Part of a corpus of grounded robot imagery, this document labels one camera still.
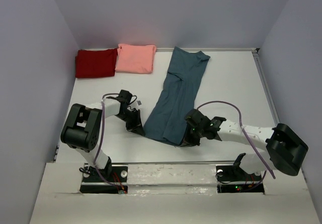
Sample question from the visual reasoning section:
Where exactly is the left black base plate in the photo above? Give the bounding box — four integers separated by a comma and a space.
78, 164, 128, 194

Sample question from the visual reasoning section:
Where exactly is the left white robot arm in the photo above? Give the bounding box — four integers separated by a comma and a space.
60, 90, 145, 185

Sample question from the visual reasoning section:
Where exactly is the folded red t-shirt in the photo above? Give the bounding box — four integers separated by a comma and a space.
75, 48, 118, 79

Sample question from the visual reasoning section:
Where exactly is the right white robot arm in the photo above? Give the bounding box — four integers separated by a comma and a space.
183, 109, 308, 176

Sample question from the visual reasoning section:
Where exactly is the pink t-shirt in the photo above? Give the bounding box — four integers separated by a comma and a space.
115, 44, 157, 74

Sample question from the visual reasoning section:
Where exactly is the blue t-shirt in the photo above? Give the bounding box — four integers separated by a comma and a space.
143, 47, 210, 146

